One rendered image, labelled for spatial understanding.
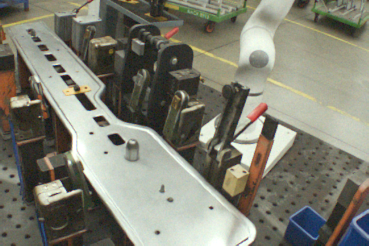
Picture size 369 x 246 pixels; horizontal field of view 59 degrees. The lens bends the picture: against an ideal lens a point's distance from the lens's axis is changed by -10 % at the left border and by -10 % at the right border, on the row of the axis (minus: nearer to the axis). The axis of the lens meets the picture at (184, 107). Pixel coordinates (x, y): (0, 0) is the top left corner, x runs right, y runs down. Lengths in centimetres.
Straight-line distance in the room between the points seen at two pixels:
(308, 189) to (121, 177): 78
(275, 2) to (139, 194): 76
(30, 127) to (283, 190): 86
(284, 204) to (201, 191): 54
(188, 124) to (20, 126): 45
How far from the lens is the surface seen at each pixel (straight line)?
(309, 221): 116
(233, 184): 73
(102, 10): 157
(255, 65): 119
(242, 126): 79
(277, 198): 126
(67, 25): 161
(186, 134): 93
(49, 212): 68
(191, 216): 71
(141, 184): 76
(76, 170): 65
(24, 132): 99
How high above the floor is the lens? 152
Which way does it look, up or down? 30 degrees down
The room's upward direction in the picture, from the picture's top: 9 degrees clockwise
